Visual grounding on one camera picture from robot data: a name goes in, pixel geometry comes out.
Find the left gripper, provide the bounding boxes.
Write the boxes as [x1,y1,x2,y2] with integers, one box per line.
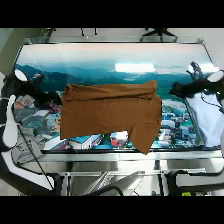
[42,89,64,108]

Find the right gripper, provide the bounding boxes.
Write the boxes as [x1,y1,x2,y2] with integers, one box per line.
[169,81,192,99]

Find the brown garment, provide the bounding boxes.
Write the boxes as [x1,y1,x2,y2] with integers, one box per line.
[59,79,164,156]

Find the black tripod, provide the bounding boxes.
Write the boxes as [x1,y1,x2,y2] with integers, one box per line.
[141,27,178,43]

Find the black cable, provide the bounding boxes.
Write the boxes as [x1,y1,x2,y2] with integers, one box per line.
[199,91,224,113]
[15,123,48,184]

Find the silver frame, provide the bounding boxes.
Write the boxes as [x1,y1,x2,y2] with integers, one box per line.
[13,149,224,197]

